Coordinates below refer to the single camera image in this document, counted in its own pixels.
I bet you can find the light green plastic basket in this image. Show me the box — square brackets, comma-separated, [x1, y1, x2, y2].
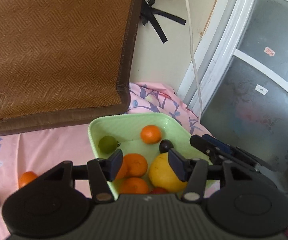
[87, 112, 221, 201]

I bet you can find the dark purple plum right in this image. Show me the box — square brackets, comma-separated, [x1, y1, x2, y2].
[158, 139, 174, 154]

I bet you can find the green tomato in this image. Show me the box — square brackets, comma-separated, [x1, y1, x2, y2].
[98, 135, 121, 154]

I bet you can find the brown woven seat cushion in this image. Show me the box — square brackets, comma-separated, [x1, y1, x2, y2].
[0, 0, 142, 136]

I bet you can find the yellow grapefruit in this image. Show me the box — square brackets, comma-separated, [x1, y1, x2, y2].
[148, 153, 188, 193]

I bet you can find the orange tomato front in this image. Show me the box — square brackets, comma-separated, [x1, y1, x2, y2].
[18, 171, 38, 188]

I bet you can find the white power cable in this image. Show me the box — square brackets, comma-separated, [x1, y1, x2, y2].
[181, 0, 204, 119]

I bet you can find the mandarin orange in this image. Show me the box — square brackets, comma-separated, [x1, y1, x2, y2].
[119, 177, 149, 194]
[115, 153, 148, 180]

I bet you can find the mandarin orange centre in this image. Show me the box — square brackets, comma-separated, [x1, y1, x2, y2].
[119, 177, 149, 194]

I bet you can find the white framed glass door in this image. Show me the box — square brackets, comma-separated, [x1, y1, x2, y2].
[177, 0, 288, 192]

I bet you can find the mandarin orange back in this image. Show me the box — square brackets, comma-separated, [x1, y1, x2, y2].
[115, 153, 148, 180]

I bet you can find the red cherry tomato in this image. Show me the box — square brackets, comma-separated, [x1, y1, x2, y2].
[150, 187, 169, 194]

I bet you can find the black cushion tie ribbon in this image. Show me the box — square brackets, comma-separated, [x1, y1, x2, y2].
[140, 0, 187, 44]

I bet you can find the pink deer print cloth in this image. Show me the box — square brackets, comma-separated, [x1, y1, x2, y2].
[0, 81, 221, 240]

